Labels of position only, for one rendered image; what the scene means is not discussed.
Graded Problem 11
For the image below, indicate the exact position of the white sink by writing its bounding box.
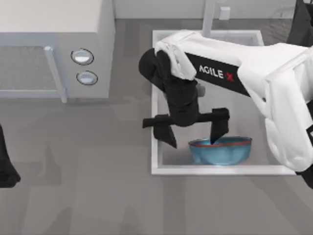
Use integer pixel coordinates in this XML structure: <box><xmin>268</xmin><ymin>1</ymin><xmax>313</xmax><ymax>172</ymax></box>
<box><xmin>151</xmin><ymin>29</ymin><xmax>298</xmax><ymax>176</ymax></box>

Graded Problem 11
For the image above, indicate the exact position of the blue bowl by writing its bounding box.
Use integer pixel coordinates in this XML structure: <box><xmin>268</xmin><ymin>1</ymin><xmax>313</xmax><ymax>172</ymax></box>
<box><xmin>188</xmin><ymin>136</ymin><xmax>253</xmax><ymax>166</ymax></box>

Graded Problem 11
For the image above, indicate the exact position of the small microwave knob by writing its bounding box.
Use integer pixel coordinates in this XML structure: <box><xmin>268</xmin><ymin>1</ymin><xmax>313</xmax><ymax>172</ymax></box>
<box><xmin>76</xmin><ymin>70</ymin><xmax>99</xmax><ymax>87</ymax></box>

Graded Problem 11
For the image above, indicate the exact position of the tall white tap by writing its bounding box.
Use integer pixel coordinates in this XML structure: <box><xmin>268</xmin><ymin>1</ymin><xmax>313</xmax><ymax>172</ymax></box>
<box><xmin>202</xmin><ymin>0</ymin><xmax>216</xmax><ymax>35</ymax></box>

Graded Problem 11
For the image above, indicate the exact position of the large microwave knob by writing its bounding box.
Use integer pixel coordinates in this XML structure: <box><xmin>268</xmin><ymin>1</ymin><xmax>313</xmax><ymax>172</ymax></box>
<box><xmin>70</xmin><ymin>47</ymin><xmax>95</xmax><ymax>66</ymax></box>

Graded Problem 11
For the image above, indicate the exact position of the black upright object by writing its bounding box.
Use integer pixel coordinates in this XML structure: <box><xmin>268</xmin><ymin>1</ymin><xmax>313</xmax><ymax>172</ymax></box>
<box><xmin>285</xmin><ymin>0</ymin><xmax>313</xmax><ymax>47</ymax></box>

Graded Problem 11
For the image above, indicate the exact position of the pale microwave oven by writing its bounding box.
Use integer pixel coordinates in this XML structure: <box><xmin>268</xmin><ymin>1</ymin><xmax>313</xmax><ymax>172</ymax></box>
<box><xmin>0</xmin><ymin>0</ymin><xmax>116</xmax><ymax>104</ymax></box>

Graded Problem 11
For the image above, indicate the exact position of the microwave oven door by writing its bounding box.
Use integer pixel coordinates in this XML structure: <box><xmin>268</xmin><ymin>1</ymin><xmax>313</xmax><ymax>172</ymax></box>
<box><xmin>0</xmin><ymin>45</ymin><xmax>65</xmax><ymax>99</ymax></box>

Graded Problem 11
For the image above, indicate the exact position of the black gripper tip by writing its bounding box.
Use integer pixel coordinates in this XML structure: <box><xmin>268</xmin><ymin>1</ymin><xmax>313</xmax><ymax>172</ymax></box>
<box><xmin>0</xmin><ymin>124</ymin><xmax>22</xmax><ymax>189</ymax></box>

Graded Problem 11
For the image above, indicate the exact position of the white wall socket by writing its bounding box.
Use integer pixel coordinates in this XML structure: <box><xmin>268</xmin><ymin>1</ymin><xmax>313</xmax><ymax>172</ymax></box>
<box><xmin>219</xmin><ymin>6</ymin><xmax>231</xmax><ymax>21</ymax></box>

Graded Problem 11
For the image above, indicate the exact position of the microwave door handle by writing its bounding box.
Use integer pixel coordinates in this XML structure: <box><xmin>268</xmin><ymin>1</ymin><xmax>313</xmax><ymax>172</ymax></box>
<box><xmin>44</xmin><ymin>46</ymin><xmax>67</xmax><ymax>104</ymax></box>

